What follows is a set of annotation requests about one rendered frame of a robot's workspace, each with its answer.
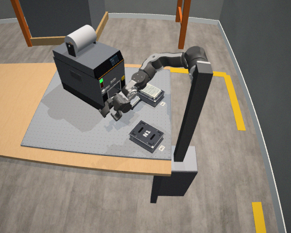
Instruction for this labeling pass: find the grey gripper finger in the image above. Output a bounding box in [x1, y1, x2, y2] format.
[111, 111, 122, 121]
[98, 97, 113, 118]

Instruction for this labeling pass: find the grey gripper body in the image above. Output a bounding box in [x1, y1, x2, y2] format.
[111, 92, 136, 113]

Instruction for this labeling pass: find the white foil roll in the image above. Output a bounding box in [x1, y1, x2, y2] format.
[65, 25, 97, 54]

